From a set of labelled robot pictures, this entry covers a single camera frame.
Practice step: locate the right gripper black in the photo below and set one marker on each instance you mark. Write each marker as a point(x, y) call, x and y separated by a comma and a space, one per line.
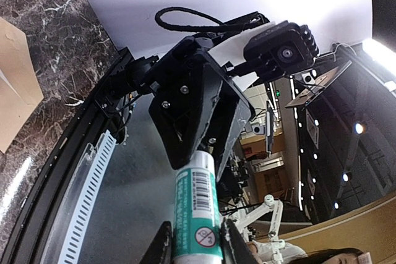
point(194, 99)

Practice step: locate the black front table rail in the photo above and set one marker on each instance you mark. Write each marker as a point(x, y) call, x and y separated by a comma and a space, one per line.
point(34, 177)

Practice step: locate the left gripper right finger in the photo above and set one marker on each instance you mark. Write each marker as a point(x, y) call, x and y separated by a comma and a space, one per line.
point(234, 248)

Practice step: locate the brown paper envelope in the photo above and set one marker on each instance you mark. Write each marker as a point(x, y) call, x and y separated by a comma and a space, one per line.
point(20, 90)

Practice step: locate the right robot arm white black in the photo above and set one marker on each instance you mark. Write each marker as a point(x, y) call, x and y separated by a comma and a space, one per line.
point(131, 79)

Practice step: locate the white slotted cable duct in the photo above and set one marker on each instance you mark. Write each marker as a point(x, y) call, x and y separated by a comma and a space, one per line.
point(94, 162)

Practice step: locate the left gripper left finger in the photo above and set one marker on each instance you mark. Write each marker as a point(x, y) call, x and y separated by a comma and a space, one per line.
point(159, 250)

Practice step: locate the green white glue stick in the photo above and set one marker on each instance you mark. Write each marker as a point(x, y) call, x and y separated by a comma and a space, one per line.
point(196, 229)

